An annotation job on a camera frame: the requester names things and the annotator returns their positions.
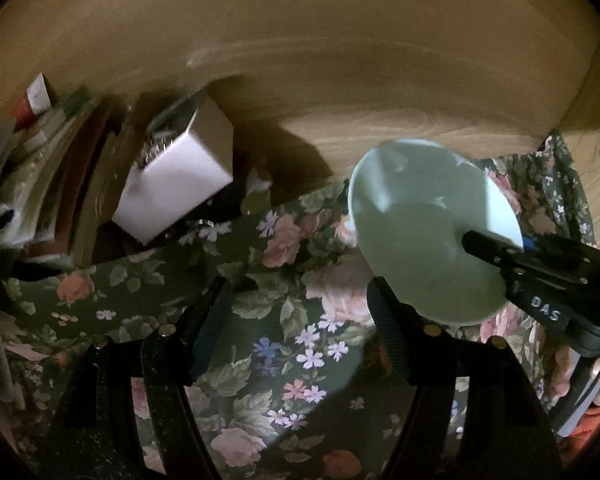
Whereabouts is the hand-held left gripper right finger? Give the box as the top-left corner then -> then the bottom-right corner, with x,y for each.
367,277 -> 566,480

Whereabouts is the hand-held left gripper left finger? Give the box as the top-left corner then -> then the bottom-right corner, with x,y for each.
45,277 -> 233,480

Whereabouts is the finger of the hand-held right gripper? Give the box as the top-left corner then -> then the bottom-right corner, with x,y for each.
461,230 -> 541,291

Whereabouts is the light green plate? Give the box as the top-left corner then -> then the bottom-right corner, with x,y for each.
347,138 -> 525,324

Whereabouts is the person's right forearm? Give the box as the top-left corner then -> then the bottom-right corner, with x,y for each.
562,407 -> 600,453

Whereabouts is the floral tablecloth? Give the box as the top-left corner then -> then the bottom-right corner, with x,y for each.
0,130 -> 600,480

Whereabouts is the white cardboard box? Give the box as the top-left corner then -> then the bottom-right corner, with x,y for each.
111,95 -> 234,245

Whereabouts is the row of books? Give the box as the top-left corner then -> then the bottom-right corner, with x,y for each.
0,74 -> 131,271

